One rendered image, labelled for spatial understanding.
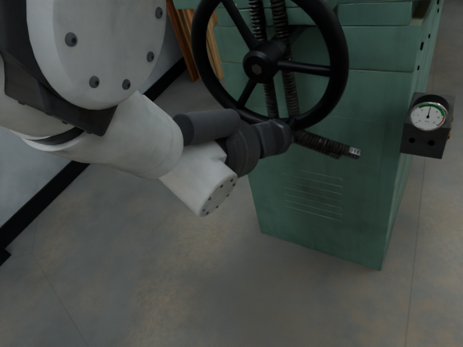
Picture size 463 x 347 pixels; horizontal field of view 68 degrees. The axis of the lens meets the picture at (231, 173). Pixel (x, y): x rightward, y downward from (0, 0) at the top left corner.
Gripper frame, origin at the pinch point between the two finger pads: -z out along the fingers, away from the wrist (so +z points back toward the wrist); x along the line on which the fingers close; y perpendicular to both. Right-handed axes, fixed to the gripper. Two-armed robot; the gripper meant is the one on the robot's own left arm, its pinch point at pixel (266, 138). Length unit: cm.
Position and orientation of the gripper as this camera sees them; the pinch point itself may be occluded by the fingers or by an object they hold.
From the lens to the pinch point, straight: 60.3
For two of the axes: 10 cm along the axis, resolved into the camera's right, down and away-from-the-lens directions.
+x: 8.2, -1.4, -5.5
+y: -2.3, -9.7, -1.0
